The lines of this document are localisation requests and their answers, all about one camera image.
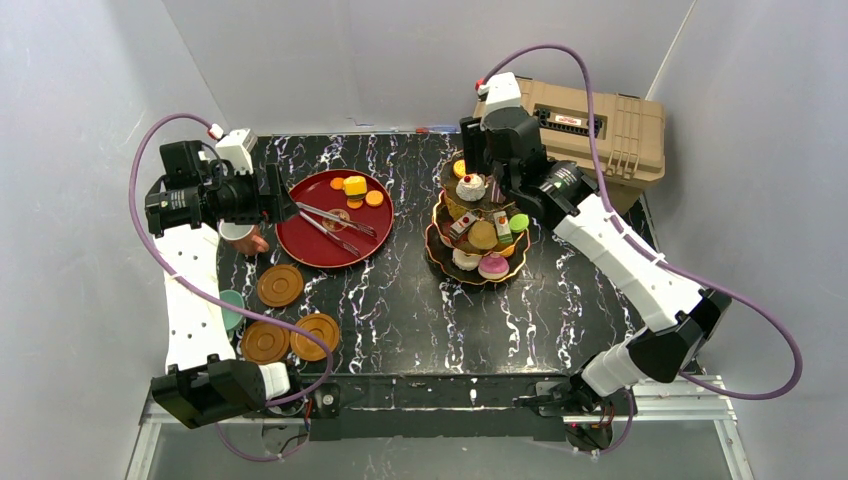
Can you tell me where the white cream puff with cherry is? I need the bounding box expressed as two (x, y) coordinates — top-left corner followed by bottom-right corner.
(455, 173), (487, 202)

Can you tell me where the chocolate layered cake slice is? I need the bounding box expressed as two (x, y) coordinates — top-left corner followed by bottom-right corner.
(488, 177), (506, 204)

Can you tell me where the large brown cookie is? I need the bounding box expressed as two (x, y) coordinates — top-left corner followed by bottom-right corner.
(442, 192), (469, 220)

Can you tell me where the dark red round tray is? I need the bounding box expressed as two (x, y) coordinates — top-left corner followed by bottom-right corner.
(276, 169), (394, 269)

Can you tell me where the orange muffin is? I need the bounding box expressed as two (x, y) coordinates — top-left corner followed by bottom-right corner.
(468, 220), (498, 251)

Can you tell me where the green macaron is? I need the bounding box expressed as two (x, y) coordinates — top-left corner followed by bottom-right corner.
(508, 213), (530, 234)

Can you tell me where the three-tier glass cake stand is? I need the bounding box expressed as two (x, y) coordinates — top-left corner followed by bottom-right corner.
(426, 151), (531, 285)

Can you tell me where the wooden coaster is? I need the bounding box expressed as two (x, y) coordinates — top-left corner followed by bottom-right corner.
(257, 264), (305, 308)
(291, 313), (340, 362)
(240, 321), (290, 365)

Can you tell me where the small decorated white cake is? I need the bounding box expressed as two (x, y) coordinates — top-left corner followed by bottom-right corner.
(492, 211), (513, 245)

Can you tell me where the white frosted donut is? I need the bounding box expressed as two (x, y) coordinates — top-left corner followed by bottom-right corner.
(452, 248), (482, 271)

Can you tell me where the pink frosted donut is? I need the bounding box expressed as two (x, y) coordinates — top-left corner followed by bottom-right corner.
(477, 253), (510, 281)

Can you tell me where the mint green cup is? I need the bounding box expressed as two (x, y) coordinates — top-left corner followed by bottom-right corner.
(219, 289), (245, 334)

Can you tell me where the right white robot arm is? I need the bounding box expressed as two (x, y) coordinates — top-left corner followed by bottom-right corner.
(460, 107), (732, 400)

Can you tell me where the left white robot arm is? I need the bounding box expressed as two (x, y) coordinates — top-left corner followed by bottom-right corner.
(142, 140), (300, 428)

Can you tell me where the yellow cake slice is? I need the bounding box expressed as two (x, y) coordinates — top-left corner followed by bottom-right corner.
(342, 175), (368, 199)

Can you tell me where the round yellow biscuit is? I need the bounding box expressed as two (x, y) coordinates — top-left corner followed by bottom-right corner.
(365, 190), (385, 208)

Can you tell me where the tan plastic toolbox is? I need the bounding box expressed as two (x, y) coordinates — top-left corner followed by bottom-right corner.
(471, 74), (667, 217)

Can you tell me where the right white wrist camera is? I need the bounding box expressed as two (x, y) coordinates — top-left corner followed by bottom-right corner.
(473, 72), (522, 119)

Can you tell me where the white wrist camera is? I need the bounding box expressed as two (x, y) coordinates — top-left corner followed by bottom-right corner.
(473, 72), (522, 119)
(214, 128), (257, 174)

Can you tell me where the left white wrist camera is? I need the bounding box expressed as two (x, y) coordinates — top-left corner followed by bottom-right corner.
(214, 128), (257, 174)

